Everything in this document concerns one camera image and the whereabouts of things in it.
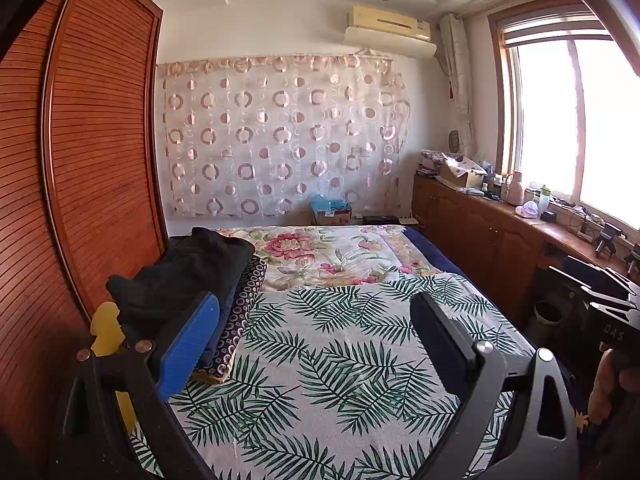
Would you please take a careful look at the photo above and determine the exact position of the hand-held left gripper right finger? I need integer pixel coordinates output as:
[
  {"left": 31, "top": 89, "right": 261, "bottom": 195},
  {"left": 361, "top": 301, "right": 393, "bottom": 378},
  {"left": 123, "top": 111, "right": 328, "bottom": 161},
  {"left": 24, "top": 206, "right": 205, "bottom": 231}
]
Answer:
[{"left": 407, "top": 291, "right": 581, "bottom": 480}]

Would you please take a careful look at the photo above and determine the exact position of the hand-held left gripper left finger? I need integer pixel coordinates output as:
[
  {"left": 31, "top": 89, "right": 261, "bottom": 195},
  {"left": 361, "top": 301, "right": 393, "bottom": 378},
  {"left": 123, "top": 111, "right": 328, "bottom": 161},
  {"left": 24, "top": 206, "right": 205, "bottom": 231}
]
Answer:
[{"left": 60, "top": 291, "right": 221, "bottom": 480}]

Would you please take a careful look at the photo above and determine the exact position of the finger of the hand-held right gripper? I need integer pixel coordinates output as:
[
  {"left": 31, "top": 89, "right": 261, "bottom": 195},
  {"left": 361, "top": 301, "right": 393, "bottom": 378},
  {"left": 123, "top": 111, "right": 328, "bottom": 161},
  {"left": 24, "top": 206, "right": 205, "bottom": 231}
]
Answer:
[
  {"left": 547, "top": 255, "right": 640, "bottom": 293},
  {"left": 580, "top": 285, "right": 640, "bottom": 313}
]

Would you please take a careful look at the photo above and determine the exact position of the black printed t-shirt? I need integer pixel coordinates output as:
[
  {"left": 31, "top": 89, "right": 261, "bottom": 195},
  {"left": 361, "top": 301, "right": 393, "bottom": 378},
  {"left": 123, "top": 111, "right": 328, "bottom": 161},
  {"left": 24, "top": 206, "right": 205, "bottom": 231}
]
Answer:
[{"left": 106, "top": 227, "right": 257, "bottom": 341}]

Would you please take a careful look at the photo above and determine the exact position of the person's right hand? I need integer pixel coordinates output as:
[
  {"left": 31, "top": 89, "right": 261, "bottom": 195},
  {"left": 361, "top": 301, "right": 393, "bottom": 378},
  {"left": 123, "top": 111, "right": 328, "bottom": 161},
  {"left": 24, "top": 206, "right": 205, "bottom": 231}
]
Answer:
[{"left": 587, "top": 347, "right": 640, "bottom": 426}]

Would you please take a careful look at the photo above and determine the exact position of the dark blue pillow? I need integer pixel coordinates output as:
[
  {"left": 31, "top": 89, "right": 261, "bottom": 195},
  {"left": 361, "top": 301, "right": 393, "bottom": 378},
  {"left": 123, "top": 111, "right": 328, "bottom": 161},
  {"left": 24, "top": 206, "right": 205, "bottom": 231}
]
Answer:
[{"left": 192, "top": 260, "right": 256, "bottom": 371}]

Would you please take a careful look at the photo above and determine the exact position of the grey trash bin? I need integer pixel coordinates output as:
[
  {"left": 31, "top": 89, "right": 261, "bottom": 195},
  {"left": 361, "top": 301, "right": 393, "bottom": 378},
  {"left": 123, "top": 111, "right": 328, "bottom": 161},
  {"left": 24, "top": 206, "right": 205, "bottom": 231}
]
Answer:
[{"left": 529, "top": 300, "right": 565, "bottom": 343}]

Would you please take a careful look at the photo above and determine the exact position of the patterned dark pillow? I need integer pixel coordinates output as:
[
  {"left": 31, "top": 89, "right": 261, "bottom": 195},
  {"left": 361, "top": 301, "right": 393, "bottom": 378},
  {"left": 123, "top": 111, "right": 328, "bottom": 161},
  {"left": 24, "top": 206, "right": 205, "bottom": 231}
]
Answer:
[{"left": 192, "top": 255, "right": 268, "bottom": 386}]

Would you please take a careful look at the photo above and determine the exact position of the yellow cloth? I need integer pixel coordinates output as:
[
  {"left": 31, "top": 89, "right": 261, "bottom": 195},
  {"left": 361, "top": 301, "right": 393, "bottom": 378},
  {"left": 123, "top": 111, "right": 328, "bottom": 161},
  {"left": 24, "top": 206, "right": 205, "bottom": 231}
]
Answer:
[{"left": 90, "top": 302, "right": 136, "bottom": 436}]

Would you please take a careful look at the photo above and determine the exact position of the navy blue blanket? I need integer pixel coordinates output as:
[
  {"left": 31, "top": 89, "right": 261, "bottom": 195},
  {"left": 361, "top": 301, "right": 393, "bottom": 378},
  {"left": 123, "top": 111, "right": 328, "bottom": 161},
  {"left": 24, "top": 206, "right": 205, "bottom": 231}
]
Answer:
[{"left": 402, "top": 225, "right": 573, "bottom": 386}]

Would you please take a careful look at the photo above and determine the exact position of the wooden sideboard cabinet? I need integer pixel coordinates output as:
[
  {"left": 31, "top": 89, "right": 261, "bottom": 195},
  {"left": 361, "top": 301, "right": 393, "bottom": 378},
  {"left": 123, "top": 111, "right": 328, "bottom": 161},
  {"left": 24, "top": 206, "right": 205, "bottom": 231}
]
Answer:
[{"left": 412, "top": 174, "right": 640, "bottom": 331}]

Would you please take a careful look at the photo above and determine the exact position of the beige plastic bottle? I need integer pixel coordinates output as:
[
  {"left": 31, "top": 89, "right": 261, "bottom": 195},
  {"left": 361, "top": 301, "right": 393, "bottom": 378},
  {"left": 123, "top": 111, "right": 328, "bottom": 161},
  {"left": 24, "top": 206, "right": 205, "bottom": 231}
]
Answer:
[{"left": 506, "top": 170, "right": 526, "bottom": 206}]

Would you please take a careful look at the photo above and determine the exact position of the leaf-print bedsheet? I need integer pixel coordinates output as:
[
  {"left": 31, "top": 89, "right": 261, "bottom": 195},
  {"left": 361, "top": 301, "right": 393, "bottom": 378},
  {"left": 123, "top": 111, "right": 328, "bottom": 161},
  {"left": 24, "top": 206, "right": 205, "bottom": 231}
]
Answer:
[{"left": 127, "top": 272, "right": 536, "bottom": 480}]

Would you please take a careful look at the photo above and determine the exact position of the open cardboard box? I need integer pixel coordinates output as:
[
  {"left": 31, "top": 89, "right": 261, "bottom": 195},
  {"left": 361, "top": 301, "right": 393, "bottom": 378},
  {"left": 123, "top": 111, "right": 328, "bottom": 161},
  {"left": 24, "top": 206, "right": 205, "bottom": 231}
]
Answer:
[{"left": 439, "top": 154, "right": 488, "bottom": 190}]

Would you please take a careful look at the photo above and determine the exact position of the floral blanket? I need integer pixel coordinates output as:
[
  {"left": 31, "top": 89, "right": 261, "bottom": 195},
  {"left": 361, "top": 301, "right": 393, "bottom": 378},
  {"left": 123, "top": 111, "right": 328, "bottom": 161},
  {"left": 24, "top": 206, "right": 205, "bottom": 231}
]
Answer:
[{"left": 210, "top": 224, "right": 451, "bottom": 293}]

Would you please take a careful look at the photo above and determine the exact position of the wooden-framed window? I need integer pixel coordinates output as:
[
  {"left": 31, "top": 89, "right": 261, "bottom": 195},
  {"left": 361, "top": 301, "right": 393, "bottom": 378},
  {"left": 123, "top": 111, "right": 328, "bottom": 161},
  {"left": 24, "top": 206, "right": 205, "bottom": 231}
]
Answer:
[{"left": 487, "top": 2, "right": 640, "bottom": 236}]

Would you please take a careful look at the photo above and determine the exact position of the cardboard box with blue bag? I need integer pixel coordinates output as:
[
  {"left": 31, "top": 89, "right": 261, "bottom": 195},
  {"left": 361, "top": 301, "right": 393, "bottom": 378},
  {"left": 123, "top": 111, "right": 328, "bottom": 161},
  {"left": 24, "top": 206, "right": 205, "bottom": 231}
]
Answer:
[{"left": 310, "top": 195, "right": 352, "bottom": 226}]

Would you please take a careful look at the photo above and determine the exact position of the stack of folded fabric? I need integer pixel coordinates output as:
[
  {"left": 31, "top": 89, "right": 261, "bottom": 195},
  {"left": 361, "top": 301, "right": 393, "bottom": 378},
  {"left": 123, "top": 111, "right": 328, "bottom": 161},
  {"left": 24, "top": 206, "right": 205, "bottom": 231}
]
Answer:
[{"left": 419, "top": 149, "right": 446, "bottom": 177}]

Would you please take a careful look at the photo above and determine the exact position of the wooden slatted wardrobe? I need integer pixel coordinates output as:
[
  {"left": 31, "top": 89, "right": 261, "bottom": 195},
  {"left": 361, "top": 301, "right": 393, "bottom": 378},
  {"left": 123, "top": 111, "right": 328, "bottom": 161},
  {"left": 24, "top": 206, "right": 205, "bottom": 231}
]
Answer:
[{"left": 0, "top": 0, "right": 171, "bottom": 461}]

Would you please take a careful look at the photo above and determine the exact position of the sheer circle-patterned curtain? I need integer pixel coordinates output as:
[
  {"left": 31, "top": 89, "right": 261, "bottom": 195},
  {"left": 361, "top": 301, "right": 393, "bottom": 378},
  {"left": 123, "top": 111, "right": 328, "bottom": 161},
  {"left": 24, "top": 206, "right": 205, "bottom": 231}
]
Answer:
[{"left": 156, "top": 52, "right": 412, "bottom": 218}]

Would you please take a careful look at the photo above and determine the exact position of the white patterned window curtain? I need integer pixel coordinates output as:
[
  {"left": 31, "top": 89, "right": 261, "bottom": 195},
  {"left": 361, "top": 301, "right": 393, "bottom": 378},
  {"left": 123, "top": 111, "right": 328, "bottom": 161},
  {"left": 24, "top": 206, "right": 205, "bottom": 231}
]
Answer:
[{"left": 439, "top": 12, "right": 476, "bottom": 153}]

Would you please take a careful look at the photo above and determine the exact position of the power strip with cables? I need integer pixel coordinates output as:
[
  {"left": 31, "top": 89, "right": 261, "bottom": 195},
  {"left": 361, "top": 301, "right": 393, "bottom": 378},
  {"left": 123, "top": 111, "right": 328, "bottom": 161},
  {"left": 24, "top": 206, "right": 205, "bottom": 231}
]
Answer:
[{"left": 575, "top": 212, "right": 608, "bottom": 238}]

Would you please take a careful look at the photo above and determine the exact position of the white wall air conditioner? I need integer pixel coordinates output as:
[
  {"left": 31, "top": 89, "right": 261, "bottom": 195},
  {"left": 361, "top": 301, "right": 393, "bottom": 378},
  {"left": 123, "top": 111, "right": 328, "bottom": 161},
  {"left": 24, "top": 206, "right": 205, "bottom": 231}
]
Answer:
[{"left": 343, "top": 5, "right": 437, "bottom": 60}]

